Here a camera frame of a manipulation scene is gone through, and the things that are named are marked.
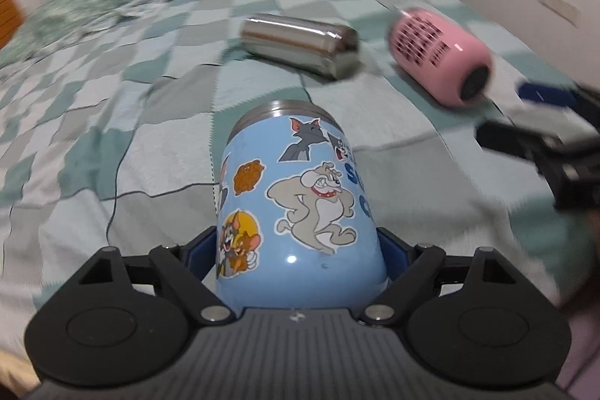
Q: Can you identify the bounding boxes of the blue cartoon sticker cup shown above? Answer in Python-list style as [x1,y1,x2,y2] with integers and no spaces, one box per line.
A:
[216,99,387,313]

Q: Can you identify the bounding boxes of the pink printed cup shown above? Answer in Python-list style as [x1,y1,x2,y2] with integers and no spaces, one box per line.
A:
[387,7,493,108]

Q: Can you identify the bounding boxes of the wooden headboard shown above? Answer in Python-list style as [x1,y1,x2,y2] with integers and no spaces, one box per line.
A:
[0,0,23,48]

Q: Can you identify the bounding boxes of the checkered green bed cover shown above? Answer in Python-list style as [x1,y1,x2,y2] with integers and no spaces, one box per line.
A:
[1,0,594,354]

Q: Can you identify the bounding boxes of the silver steel cup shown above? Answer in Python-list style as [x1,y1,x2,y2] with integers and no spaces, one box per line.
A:
[240,13,360,80]

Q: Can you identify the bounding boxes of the white wall socket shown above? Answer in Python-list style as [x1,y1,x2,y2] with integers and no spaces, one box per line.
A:
[537,0,581,27]

